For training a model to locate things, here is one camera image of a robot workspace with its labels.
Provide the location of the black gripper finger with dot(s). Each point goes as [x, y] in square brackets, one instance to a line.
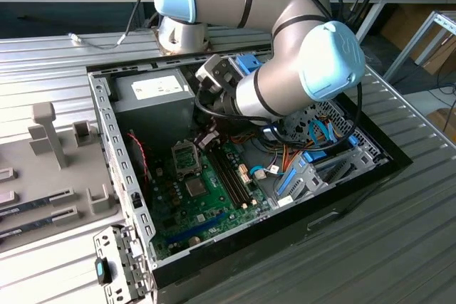
[206, 138]

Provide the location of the silver green CPU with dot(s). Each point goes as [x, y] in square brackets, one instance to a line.
[196, 187]

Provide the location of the CPU socket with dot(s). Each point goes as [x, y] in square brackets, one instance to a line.
[185, 195]

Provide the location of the metal locking lever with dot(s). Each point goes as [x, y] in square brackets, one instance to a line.
[198, 156]

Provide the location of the black RAM slot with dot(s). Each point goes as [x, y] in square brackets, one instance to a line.
[227, 178]
[231, 176]
[236, 175]
[222, 179]

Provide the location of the cream board connector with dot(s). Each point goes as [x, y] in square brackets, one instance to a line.
[246, 178]
[243, 168]

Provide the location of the blue plastic drive latch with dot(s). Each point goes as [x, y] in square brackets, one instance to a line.
[247, 63]

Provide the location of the cream four-pin power socket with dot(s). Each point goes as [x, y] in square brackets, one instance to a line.
[159, 171]

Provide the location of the grey power supply unit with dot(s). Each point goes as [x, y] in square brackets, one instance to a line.
[153, 115]

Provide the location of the green motherboard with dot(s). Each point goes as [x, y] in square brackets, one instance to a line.
[213, 208]

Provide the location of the black case fan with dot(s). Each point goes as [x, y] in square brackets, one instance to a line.
[137, 156]

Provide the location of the blue expansion slot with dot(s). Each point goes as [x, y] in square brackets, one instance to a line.
[194, 228]

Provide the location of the silver coin battery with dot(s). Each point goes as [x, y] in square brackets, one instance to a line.
[194, 241]

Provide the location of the hard disk in blue carrier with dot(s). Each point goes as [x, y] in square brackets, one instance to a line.
[313, 157]

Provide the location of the black PC case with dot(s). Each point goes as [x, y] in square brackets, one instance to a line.
[249, 257]

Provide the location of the grey parts rack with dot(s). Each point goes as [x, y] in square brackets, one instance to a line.
[71, 168]

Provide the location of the perforated metal disk bay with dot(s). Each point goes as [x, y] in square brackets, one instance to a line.
[360, 154]

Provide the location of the hinged metal slot retainer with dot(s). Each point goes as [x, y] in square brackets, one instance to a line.
[117, 257]

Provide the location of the black latch teal button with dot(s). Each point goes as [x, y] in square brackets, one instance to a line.
[100, 270]

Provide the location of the RAM stick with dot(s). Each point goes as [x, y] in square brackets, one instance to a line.
[25, 227]
[25, 207]

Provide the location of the cardboard box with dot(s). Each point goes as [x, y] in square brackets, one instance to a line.
[440, 56]
[443, 122]

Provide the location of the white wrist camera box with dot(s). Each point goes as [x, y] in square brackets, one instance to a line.
[210, 69]

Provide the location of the brown square base plate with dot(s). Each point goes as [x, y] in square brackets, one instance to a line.
[210, 48]

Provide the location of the aluminium profile frame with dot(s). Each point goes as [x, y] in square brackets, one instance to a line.
[409, 45]

